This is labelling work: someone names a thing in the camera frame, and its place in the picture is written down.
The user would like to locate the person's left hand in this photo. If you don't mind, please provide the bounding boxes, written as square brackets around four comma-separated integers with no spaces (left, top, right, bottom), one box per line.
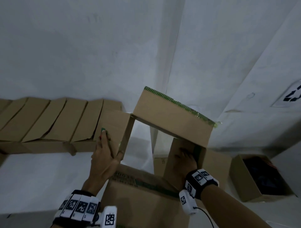
[81,130,125,196]

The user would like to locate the person's right hand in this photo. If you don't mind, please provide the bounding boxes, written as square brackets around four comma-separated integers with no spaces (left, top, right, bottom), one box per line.
[172,147,198,184]

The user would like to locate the row of brown cardboard boxes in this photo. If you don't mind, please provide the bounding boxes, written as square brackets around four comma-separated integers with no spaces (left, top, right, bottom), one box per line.
[0,97,123,163]

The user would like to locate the person's right forearm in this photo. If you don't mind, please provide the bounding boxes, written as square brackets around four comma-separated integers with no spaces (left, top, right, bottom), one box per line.
[200,185,268,228]

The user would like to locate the black right wristband white markers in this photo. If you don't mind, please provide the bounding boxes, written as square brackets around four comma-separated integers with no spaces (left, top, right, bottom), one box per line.
[184,169,220,200]

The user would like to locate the open brown carton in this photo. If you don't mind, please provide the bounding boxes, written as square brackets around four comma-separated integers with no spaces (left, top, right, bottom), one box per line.
[230,153,296,203]

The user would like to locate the white table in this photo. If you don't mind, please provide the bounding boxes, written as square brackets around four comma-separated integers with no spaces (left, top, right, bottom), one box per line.
[0,136,156,221]

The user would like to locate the pile of dark items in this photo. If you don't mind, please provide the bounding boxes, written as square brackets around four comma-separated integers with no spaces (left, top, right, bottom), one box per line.
[242,157,288,195]

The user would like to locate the white recycling sign paper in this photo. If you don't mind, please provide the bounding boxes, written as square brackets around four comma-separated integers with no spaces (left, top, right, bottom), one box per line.
[271,79,301,108]

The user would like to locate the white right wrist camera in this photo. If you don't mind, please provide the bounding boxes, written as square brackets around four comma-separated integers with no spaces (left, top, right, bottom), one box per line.
[178,189,199,215]

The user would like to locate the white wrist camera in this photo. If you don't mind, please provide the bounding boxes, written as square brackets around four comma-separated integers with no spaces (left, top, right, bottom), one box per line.
[98,206,118,228]
[178,189,199,215]

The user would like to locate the black camera cable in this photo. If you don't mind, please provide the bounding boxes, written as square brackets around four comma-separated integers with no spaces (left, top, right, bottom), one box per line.
[196,206,216,228]

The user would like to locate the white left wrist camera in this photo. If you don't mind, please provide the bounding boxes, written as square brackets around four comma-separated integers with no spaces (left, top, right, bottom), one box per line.
[98,206,118,228]

